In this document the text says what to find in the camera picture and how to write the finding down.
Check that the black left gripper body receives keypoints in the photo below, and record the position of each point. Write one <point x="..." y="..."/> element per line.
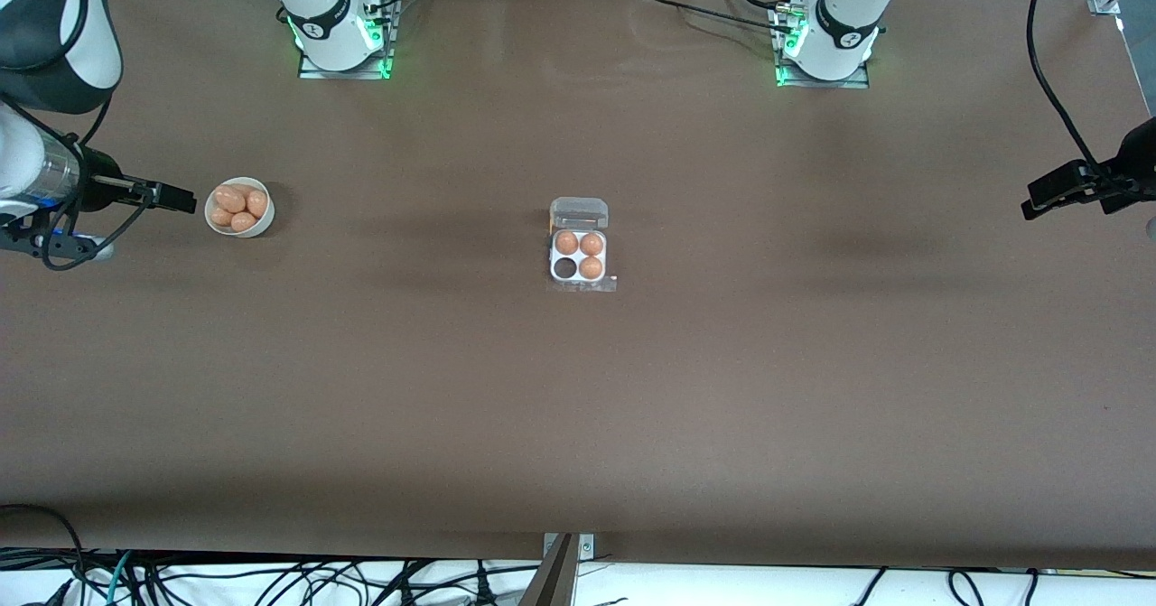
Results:
<point x="1130" y="164"/>

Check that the white round bowl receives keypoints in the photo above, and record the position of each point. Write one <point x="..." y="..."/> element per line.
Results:
<point x="267" y="224"/>

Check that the small metal bracket plate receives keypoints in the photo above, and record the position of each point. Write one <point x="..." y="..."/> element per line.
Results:
<point x="587" y="547"/>

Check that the grey metal strut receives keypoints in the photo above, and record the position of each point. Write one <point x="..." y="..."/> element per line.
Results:
<point x="553" y="579"/>

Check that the brown table cover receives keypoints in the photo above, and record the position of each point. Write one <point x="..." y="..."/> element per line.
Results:
<point x="722" y="407"/>

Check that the clear plastic egg carton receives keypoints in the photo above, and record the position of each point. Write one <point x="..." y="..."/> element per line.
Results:
<point x="578" y="213"/>

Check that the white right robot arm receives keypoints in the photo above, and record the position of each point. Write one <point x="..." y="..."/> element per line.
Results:
<point x="325" y="10"/>

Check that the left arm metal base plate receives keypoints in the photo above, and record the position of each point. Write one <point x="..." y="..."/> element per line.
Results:
<point x="813" y="84"/>

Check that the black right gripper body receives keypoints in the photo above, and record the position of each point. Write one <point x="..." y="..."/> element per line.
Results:
<point x="97" y="187"/>

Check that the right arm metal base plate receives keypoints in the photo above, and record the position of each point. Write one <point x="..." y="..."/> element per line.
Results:
<point x="386" y="46"/>

